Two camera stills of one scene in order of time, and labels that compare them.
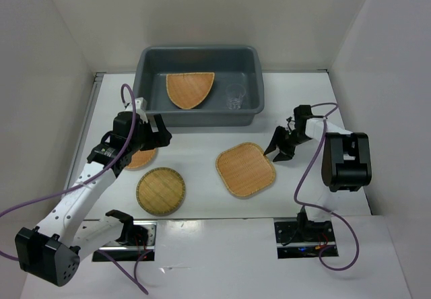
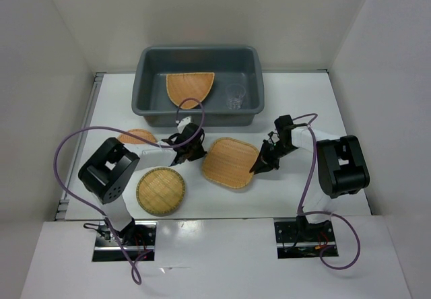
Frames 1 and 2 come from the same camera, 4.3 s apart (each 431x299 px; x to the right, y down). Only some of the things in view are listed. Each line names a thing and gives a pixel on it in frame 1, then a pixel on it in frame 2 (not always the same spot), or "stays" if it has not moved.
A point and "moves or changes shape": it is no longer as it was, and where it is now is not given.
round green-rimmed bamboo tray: (160, 191) stays
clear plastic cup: (234, 93) stays
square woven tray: (246, 170) moves or changes shape
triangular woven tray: (188, 90) stays
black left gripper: (163, 135) to (199, 154)
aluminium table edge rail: (97, 78) stays
